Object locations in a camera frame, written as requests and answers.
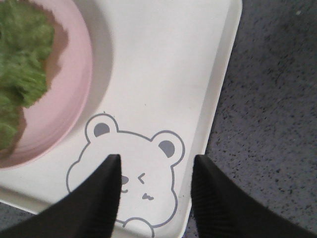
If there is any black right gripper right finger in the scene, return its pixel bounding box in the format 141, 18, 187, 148
191, 155, 316, 238

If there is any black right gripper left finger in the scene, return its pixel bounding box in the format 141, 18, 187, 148
0, 155, 122, 238

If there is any pink plastic plate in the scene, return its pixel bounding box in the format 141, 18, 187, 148
0, 0, 93, 169

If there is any cream bear serving tray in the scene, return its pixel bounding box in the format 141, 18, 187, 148
0, 0, 242, 238

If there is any green lettuce leaf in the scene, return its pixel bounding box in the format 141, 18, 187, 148
0, 0, 54, 150

